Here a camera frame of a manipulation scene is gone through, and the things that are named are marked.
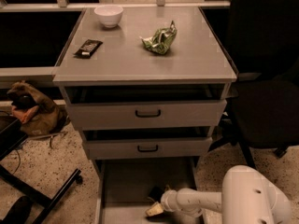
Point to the black drawer handle top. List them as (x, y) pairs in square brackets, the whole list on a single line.
[(148, 114)]

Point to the grey drawer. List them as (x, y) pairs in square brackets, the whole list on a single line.
[(145, 143), (126, 184), (111, 108)]

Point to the middle grey drawer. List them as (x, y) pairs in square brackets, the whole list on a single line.
[(145, 143)]

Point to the grey drawer cabinet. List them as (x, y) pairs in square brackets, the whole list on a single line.
[(195, 62)]

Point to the black drawer handle middle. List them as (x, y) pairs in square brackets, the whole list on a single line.
[(147, 149)]

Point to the brown cloth bag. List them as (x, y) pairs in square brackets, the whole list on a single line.
[(38, 114)]

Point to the crumpled green chip bag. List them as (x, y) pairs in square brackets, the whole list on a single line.
[(162, 40)]

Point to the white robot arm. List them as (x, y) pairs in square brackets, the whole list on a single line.
[(246, 197)]

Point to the white ceramic bowl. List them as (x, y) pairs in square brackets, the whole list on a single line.
[(109, 15)]

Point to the black office chair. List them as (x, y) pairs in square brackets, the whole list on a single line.
[(263, 38)]

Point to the bottom grey drawer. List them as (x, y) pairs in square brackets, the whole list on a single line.
[(126, 184)]

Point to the green and yellow sponge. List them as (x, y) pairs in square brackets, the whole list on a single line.
[(155, 194)]

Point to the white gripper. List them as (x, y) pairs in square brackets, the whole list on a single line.
[(168, 200)]

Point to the black snack bar wrapper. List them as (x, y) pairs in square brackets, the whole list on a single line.
[(88, 48)]

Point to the top grey drawer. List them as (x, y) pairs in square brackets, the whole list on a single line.
[(111, 108)]

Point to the black drawer handle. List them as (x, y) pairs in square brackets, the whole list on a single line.
[(148, 114), (147, 149)]

